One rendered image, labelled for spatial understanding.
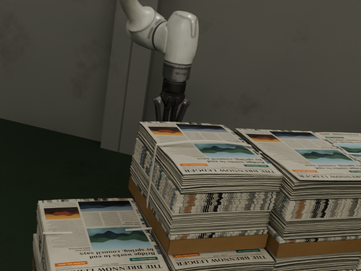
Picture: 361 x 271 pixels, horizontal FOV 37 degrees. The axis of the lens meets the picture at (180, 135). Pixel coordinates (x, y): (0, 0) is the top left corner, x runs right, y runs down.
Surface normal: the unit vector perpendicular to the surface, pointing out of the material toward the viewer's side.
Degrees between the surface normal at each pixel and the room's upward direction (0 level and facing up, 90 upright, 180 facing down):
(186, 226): 90
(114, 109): 90
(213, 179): 90
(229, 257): 1
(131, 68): 90
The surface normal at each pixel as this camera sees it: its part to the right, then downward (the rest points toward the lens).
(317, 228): 0.33, 0.37
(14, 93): -0.23, 0.29
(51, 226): 0.14, -0.93
